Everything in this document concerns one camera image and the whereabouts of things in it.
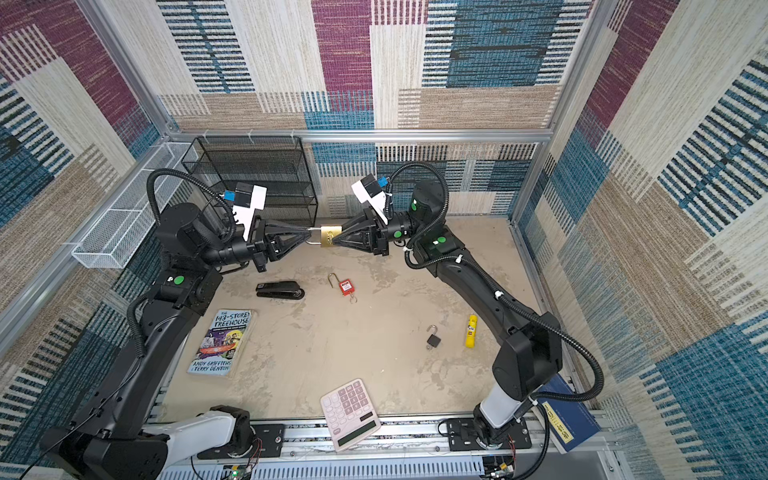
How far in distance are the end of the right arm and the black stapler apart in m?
0.47

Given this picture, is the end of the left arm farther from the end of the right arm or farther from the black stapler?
the black stapler

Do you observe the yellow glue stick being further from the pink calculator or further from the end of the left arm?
the end of the left arm

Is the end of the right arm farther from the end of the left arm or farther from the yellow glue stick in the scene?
the yellow glue stick

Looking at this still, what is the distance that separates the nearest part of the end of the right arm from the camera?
1.88 feet

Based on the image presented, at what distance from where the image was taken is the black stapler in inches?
38.9

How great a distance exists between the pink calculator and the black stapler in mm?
340

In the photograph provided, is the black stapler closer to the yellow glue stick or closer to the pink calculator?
the pink calculator

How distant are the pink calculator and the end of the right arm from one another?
430 mm

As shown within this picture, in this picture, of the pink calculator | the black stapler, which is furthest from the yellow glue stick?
the black stapler

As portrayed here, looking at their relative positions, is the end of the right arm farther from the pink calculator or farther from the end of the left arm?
the pink calculator

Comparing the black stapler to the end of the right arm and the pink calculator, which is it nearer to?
the pink calculator

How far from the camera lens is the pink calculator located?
2.40 ft
